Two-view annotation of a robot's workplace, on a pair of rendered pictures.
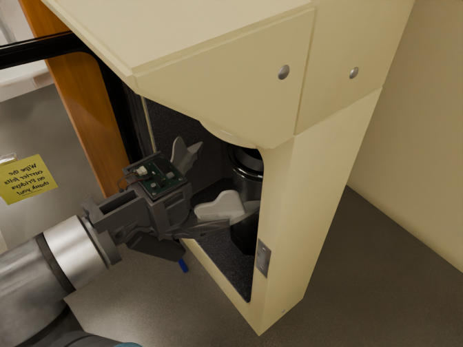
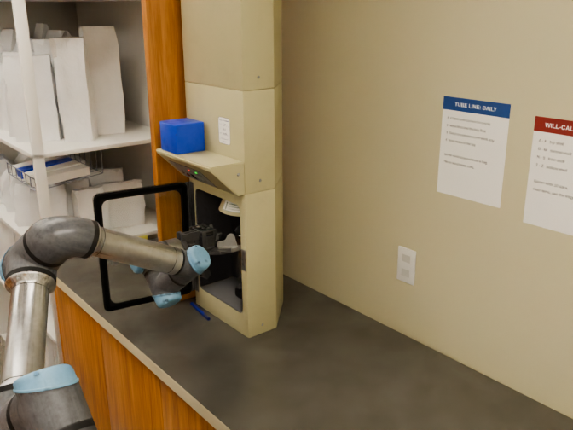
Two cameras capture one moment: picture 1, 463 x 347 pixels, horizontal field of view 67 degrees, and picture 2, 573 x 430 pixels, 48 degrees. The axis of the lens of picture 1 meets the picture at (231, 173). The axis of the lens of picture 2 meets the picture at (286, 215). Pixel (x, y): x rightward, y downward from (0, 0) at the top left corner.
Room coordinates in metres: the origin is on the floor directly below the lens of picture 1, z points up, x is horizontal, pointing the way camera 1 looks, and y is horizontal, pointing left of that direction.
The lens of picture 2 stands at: (-1.60, -0.15, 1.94)
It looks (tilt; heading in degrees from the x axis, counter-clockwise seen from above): 18 degrees down; 0
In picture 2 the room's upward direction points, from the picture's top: straight up
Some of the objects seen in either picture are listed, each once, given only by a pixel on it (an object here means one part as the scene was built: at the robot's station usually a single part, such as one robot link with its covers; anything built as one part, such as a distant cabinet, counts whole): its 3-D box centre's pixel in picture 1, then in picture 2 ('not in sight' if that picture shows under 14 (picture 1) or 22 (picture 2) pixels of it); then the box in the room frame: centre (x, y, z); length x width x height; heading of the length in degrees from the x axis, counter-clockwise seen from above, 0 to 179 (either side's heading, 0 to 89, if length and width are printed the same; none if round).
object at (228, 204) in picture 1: (230, 203); (231, 242); (0.26, 0.00, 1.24); 0.09 x 0.03 x 0.06; 94
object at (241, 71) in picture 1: (115, 19); (199, 171); (0.29, 0.10, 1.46); 0.32 x 0.11 x 0.10; 38
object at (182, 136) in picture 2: not in sight; (182, 136); (0.36, 0.15, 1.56); 0.10 x 0.10 x 0.09; 38
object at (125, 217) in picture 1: (142, 210); (196, 242); (0.25, 0.11, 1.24); 0.12 x 0.08 x 0.09; 128
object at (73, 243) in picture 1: (79, 247); (172, 250); (0.20, 0.17, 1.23); 0.08 x 0.05 x 0.08; 38
